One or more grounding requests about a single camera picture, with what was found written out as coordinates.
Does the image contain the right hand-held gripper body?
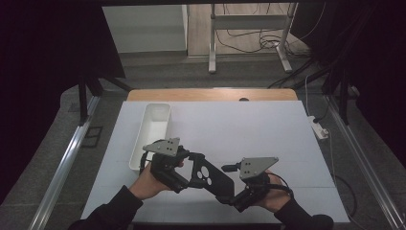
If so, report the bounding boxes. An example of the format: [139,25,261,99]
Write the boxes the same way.
[234,156,280,214]

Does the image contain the white cabinet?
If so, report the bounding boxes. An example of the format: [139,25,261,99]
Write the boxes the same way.
[101,4,190,54]

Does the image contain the person's right hand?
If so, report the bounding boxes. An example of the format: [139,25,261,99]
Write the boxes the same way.
[254,170,294,214]

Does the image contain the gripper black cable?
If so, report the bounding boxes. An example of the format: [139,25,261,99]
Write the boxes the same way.
[138,138,167,175]
[269,172,295,197]

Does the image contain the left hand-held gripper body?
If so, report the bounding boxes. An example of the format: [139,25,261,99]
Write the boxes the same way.
[142,137,191,195]

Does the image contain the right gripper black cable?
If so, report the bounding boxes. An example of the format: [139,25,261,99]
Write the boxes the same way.
[269,172,295,197]

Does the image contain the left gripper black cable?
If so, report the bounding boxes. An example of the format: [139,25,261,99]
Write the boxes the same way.
[138,138,167,175]

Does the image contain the white desk frame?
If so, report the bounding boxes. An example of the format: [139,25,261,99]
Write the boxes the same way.
[208,3,299,75]

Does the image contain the white power strip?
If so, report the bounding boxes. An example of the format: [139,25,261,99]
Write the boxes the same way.
[307,115,329,141]

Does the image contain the tangled black cables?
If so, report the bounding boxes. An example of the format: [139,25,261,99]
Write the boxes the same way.
[215,28,311,59]

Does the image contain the black floor frame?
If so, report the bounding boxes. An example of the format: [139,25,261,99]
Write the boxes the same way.
[80,126,104,150]

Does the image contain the black curtain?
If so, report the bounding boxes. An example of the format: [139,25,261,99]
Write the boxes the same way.
[0,0,126,205]
[291,0,406,161]

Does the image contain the black metal stand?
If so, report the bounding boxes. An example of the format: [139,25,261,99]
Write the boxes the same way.
[78,74,132,127]
[321,68,359,126]

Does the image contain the white cable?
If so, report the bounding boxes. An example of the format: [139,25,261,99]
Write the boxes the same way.
[304,75,312,117]

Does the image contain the white foam board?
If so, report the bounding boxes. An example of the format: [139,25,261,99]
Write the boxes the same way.
[80,100,350,224]

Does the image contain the person's left hand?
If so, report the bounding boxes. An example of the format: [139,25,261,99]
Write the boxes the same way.
[128,159,186,201]

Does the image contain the black floor cable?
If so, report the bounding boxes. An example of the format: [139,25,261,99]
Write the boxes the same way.
[332,174,358,219]

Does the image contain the thick black cables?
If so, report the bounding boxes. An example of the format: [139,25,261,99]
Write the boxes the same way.
[267,57,333,90]

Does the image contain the white plastic bin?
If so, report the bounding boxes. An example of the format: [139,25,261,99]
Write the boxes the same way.
[128,103,172,173]

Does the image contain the aluminium rail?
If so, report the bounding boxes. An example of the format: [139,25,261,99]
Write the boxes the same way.
[28,95,102,230]
[325,95,406,230]

